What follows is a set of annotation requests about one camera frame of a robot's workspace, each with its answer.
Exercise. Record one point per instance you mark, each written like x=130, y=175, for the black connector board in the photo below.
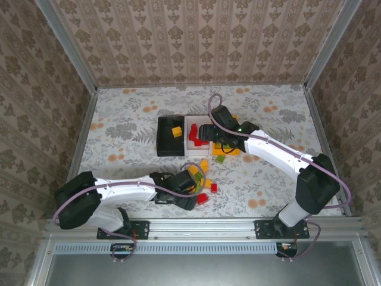
x=122, y=249
x=287, y=249

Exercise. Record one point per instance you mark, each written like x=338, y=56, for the red lego brick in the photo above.
x=194, y=131
x=199, y=142
x=202, y=198
x=213, y=187

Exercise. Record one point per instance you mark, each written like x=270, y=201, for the aluminium frame post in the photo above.
x=330, y=41
x=65, y=44

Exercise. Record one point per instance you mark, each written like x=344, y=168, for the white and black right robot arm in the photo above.
x=274, y=152

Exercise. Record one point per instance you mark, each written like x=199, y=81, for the white plastic bin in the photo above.
x=190, y=150

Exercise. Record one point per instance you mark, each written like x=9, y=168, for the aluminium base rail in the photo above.
x=202, y=229

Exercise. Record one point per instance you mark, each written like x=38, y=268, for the yellow plastic bin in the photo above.
x=218, y=151

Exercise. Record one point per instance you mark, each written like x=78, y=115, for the yellow lego brick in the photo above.
x=204, y=164
x=193, y=170
x=209, y=182
x=177, y=131

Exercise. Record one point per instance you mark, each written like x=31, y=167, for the black plastic bin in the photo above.
x=166, y=149

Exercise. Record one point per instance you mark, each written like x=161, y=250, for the aluminium table back rail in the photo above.
x=199, y=85

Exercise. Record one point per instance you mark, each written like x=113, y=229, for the green lego brick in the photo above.
x=227, y=146
x=221, y=158
x=200, y=183

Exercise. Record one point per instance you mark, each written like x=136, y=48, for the grey metal sheet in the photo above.
x=202, y=271

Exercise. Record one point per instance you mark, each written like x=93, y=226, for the aluminium table side rail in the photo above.
x=81, y=143
x=317, y=119

